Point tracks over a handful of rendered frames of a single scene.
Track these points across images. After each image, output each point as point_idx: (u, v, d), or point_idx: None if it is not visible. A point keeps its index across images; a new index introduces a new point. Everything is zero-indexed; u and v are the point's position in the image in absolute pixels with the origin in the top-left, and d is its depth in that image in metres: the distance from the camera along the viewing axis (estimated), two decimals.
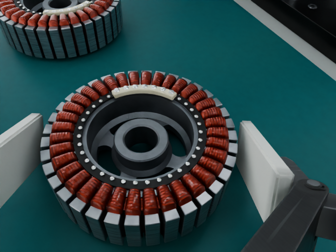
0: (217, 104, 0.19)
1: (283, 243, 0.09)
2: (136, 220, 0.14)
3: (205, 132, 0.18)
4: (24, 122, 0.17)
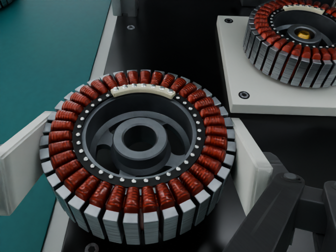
0: (215, 103, 0.19)
1: (266, 235, 0.09)
2: (134, 218, 0.14)
3: (203, 130, 0.18)
4: (39, 119, 0.18)
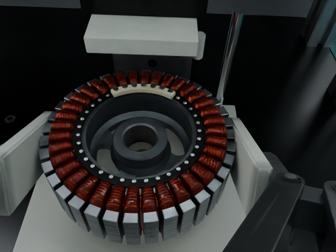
0: (215, 103, 0.19)
1: (266, 235, 0.09)
2: (134, 218, 0.14)
3: (203, 130, 0.18)
4: (39, 119, 0.18)
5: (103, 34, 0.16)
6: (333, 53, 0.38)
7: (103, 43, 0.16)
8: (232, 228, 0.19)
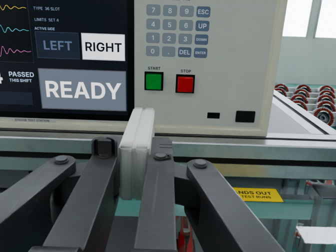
0: None
1: (164, 211, 0.10)
2: None
3: None
4: (136, 114, 0.19)
5: None
6: None
7: None
8: None
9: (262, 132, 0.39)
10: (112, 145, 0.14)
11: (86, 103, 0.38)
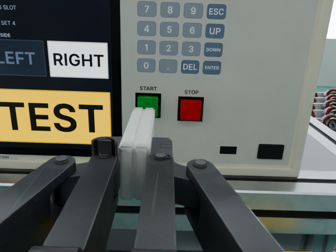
0: None
1: (164, 211, 0.10)
2: None
3: None
4: (136, 114, 0.19)
5: None
6: None
7: None
8: None
9: (293, 171, 0.29)
10: (112, 145, 0.14)
11: (57, 135, 0.28)
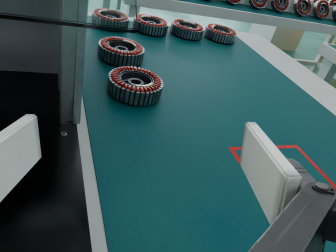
0: None
1: (290, 246, 0.09)
2: None
3: None
4: (18, 123, 0.17)
5: None
6: (83, 96, 0.58)
7: None
8: None
9: None
10: None
11: None
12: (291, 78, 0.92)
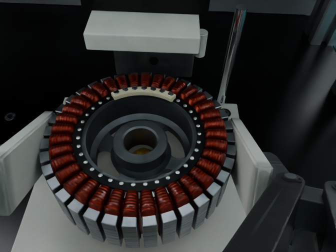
0: (216, 106, 0.19)
1: (266, 235, 0.09)
2: (133, 222, 0.14)
3: (203, 134, 0.18)
4: (39, 119, 0.18)
5: (103, 31, 0.16)
6: None
7: (103, 39, 0.16)
8: (234, 228, 0.19)
9: None
10: None
11: None
12: None
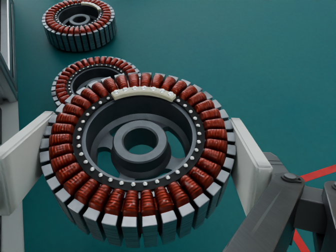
0: (216, 106, 0.19)
1: (266, 235, 0.09)
2: (133, 221, 0.14)
3: (203, 134, 0.18)
4: (39, 119, 0.18)
5: None
6: None
7: None
8: None
9: None
10: None
11: None
12: None
